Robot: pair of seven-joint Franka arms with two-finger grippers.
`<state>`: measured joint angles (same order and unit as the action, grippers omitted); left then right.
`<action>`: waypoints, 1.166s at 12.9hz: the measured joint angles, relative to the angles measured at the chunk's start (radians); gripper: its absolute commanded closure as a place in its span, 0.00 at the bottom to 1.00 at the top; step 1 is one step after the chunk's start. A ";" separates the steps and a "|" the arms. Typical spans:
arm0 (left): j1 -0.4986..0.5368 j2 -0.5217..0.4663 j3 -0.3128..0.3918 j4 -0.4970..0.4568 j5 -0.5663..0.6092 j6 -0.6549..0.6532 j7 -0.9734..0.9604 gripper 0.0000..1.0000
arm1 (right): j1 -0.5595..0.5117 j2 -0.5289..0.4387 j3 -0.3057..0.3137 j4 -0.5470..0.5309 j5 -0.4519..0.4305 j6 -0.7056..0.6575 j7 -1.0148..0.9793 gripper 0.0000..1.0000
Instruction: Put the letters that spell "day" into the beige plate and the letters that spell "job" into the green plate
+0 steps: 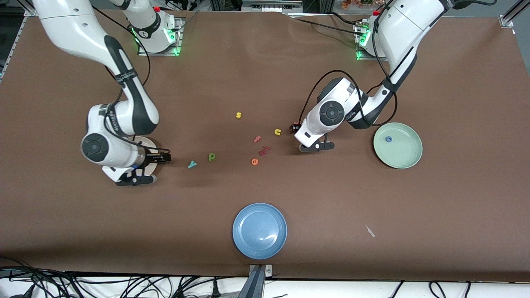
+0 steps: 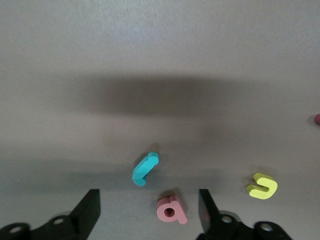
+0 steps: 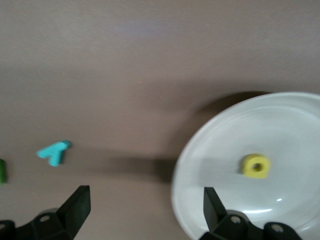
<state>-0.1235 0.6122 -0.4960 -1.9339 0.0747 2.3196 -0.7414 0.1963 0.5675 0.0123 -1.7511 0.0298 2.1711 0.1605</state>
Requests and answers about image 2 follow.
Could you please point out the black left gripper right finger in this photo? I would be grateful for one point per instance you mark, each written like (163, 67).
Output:
(212, 225)

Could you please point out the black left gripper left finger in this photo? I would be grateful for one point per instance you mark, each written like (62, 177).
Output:
(82, 220)

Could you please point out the pink foam letter b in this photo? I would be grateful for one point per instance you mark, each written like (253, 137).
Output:
(177, 212)

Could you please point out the teal foam letter l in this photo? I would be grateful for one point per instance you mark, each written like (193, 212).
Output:
(143, 170)

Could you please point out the yellow foam letter n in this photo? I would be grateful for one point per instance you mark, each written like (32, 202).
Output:
(270, 187)

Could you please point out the dark red foam letter l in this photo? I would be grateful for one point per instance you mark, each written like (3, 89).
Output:
(317, 119)

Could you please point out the table cover sheet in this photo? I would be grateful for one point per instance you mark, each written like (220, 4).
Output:
(150, 50)

